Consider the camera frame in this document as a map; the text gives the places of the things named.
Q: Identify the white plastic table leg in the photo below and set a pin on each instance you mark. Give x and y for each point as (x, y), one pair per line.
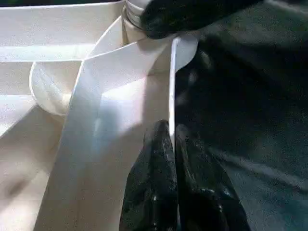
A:
(132, 12)

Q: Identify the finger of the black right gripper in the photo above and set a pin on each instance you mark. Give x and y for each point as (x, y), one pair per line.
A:
(180, 16)

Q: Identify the white plastic table top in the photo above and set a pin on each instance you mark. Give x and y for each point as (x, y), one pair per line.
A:
(48, 144)

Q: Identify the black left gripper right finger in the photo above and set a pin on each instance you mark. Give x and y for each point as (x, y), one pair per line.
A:
(204, 197)

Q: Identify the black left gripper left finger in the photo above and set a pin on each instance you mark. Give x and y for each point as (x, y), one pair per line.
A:
(151, 192)

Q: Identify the black mat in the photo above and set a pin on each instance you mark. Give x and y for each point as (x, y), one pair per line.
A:
(252, 96)

